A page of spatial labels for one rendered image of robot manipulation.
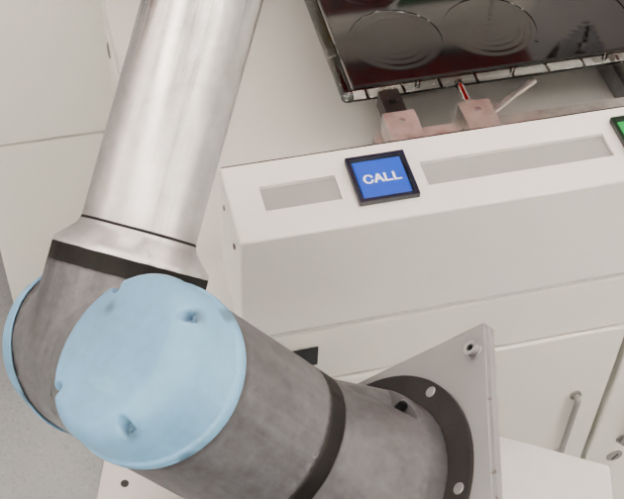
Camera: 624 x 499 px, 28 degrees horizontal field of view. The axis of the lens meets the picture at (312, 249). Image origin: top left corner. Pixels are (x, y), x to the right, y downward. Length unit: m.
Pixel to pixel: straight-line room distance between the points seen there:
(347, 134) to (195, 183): 0.50
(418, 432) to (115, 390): 0.21
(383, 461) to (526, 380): 0.58
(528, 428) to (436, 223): 0.42
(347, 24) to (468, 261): 0.34
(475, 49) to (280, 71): 0.23
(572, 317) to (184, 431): 0.66
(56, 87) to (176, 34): 0.87
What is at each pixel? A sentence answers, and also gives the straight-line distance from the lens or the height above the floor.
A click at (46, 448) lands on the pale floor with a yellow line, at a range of 2.11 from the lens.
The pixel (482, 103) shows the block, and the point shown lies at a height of 0.91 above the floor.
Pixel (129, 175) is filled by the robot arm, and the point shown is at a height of 1.14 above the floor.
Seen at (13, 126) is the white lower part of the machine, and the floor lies 0.55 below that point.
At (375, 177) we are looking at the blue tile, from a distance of 1.12.
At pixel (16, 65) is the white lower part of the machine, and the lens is 1.72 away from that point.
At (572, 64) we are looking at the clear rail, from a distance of 1.37.
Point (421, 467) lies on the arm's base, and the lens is 0.82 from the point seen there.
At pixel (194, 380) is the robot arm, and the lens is 0.72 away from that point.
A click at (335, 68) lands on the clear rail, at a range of 1.32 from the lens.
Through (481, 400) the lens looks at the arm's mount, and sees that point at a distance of 0.85.
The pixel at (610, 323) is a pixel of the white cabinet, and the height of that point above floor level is 0.74.
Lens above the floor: 1.77
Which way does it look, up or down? 49 degrees down
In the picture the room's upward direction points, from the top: 2 degrees clockwise
